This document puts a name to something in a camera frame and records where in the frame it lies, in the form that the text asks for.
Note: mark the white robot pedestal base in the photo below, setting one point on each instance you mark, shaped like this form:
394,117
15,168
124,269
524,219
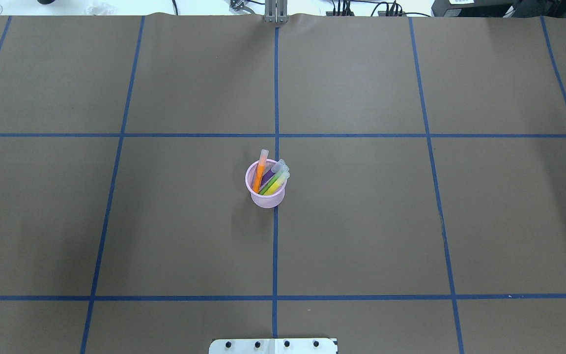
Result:
274,346

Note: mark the pink mesh pen holder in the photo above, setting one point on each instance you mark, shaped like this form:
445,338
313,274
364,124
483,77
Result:
262,200

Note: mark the purple highlighter pen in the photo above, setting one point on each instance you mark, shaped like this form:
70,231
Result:
275,168

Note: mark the aluminium frame post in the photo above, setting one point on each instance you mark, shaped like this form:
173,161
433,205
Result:
275,11

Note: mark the yellow highlighter pen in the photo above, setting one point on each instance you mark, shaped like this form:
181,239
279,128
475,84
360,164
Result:
276,183

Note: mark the green highlighter pen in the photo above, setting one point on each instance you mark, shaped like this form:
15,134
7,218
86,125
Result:
286,168

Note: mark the orange highlighter pen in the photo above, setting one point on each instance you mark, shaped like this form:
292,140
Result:
259,170

